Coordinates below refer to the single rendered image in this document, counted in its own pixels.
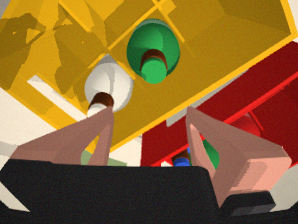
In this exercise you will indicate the red bottle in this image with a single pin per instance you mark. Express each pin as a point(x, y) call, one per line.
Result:
point(247, 124)

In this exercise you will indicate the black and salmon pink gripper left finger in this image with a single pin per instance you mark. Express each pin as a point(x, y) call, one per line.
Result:
point(65, 145)

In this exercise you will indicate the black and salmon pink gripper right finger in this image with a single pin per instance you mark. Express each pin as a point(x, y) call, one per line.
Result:
point(247, 163)

